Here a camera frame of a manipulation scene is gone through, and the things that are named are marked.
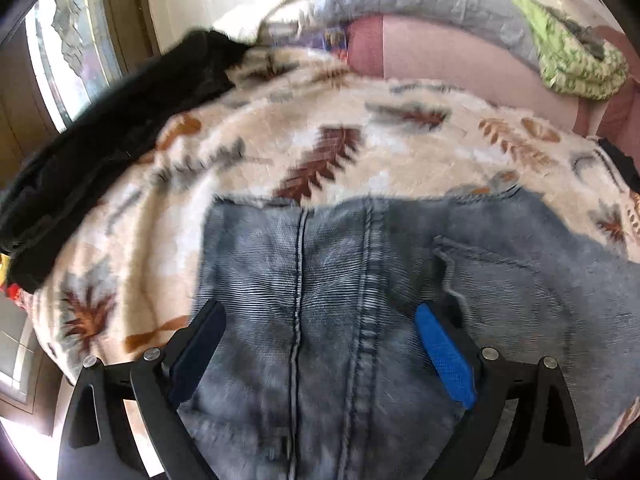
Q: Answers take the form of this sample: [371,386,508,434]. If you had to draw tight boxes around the blue denim pants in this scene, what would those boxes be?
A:
[177,187,640,480]

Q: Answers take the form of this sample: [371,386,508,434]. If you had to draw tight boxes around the green patterned cloth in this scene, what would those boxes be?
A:
[495,0,631,103]

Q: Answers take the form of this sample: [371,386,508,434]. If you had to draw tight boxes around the pink sofa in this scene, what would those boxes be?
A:
[347,15,640,141]

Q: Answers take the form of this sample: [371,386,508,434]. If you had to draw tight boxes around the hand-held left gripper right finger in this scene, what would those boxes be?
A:
[414,301,588,480]

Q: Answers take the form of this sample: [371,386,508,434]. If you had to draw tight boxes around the small black cloth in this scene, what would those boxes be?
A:
[597,137,640,196]

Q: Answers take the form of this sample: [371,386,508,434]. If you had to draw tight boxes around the colourful printed item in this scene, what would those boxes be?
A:
[322,27,353,61]

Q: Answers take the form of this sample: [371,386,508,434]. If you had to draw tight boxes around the grey fuzzy cloth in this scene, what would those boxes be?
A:
[547,7,608,58]

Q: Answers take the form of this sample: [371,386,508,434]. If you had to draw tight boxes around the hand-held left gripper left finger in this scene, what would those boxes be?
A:
[57,299,228,480]

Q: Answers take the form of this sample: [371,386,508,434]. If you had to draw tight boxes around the cream leaf-printed blanket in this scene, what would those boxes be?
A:
[30,47,640,461]

